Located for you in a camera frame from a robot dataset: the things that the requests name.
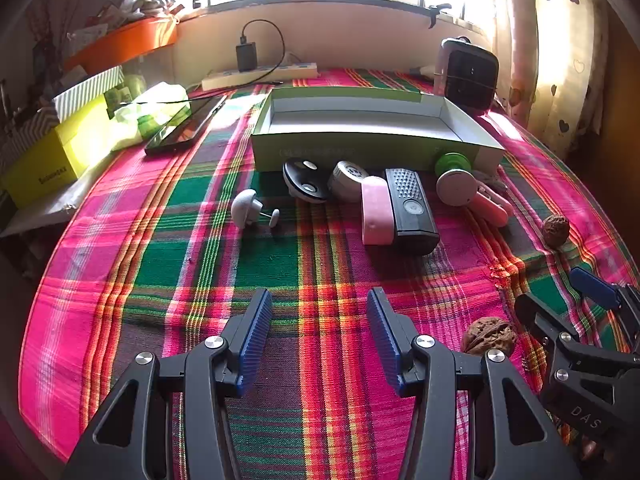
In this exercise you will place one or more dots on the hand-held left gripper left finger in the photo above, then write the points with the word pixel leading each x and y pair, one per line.
pixel 255 330

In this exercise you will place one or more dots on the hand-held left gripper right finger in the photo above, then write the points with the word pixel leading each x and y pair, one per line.
pixel 385 335

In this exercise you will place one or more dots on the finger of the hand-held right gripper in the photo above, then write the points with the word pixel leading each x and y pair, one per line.
pixel 550 340
pixel 595 287

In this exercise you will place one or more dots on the brown walnut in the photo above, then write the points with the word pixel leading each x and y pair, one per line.
pixel 489 336
pixel 556 230

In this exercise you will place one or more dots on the white mushroom-shaped knob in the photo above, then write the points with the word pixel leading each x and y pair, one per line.
pixel 245 207

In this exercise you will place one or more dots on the pink rounded case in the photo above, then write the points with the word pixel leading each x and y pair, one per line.
pixel 377 210

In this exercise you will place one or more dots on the black rectangular device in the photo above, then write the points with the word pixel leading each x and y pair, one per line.
pixel 412 210

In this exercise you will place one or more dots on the pink handheld device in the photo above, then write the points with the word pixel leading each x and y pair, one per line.
pixel 492 205

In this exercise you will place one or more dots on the black round massager white dots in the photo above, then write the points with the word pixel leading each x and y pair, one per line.
pixel 300 185

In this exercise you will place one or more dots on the grey round device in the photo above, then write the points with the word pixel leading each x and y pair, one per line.
pixel 345 180

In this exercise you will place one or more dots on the green and white spool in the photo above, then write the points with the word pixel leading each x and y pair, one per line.
pixel 457 187

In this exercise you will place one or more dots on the green and white cardboard box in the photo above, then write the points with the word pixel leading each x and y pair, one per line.
pixel 360 140

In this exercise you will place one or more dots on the plaid cloth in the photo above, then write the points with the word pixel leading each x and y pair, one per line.
pixel 150 285

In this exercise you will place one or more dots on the black smartphone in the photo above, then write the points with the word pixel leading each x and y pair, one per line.
pixel 185 127

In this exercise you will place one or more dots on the white paper sheet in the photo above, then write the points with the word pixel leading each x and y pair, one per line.
pixel 50 207

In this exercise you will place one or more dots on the small grey fan heater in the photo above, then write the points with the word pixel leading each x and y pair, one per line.
pixel 470 77

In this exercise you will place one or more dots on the green and white plastic bag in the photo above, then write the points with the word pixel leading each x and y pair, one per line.
pixel 150 105

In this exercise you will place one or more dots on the white power strip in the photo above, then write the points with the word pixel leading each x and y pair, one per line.
pixel 235 78

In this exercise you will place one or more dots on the heart print curtain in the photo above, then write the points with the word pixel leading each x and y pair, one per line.
pixel 550 35

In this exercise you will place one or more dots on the yellow cardboard box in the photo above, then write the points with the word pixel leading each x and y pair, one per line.
pixel 50 165

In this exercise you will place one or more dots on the green packet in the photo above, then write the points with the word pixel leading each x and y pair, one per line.
pixel 122 92

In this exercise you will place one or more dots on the black charger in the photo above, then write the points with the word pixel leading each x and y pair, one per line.
pixel 246 57

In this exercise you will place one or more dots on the green striped box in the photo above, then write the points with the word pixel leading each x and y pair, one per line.
pixel 85 92

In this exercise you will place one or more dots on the orange planter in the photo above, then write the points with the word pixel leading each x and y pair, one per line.
pixel 125 42

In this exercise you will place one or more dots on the black window clamp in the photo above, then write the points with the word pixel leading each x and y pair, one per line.
pixel 434 15

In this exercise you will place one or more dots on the dried red branch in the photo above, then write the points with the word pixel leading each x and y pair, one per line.
pixel 47 25

